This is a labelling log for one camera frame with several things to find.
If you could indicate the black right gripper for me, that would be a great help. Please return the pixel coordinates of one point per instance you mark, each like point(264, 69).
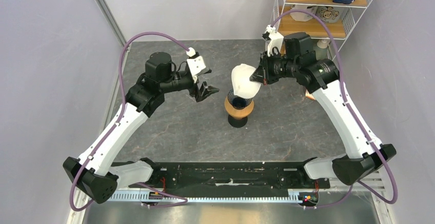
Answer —
point(258, 75)

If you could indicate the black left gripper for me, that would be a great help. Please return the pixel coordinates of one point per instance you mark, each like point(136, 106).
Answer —
point(204, 92)

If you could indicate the white paper coffee filter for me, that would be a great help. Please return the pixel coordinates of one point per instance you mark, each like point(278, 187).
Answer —
point(241, 84)

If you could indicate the orange coffee dripper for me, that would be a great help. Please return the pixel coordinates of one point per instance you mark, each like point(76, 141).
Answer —
point(237, 118)

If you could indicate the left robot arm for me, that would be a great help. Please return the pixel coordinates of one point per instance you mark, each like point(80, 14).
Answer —
point(93, 171)

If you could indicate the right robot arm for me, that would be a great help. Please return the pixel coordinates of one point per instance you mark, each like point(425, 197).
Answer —
point(293, 56)

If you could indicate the wooden holder block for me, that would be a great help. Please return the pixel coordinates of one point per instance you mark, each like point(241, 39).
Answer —
point(308, 95)

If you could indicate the green spray bottle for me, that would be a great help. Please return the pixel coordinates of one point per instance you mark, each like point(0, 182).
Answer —
point(321, 48)

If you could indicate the white jar with label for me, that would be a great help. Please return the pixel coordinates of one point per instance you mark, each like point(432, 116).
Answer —
point(302, 17)

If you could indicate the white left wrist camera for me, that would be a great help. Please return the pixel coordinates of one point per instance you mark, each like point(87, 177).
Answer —
point(195, 64)

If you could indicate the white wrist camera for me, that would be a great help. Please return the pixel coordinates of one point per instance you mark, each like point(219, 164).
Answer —
point(274, 40)
point(195, 64)

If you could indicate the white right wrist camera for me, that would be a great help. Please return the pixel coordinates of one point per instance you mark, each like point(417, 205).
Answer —
point(274, 40)

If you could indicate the white wire shelf rack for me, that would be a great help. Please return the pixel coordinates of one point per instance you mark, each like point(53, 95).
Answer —
point(340, 30)

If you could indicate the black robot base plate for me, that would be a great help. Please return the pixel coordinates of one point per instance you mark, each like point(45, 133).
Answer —
point(231, 179)

